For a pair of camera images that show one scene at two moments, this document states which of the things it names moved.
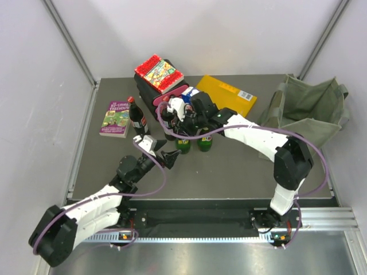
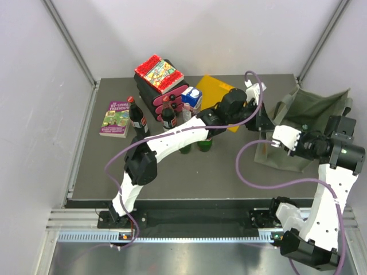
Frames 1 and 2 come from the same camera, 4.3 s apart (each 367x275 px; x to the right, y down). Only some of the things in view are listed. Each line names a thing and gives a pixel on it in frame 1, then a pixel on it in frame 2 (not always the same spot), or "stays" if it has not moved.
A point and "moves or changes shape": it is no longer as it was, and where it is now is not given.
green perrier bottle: (183, 145) stays
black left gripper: (169, 158) → (261, 122)
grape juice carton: (188, 94) stays
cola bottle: (137, 117) stays
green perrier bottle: (205, 144) stays
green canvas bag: (315, 110) moves or changes shape
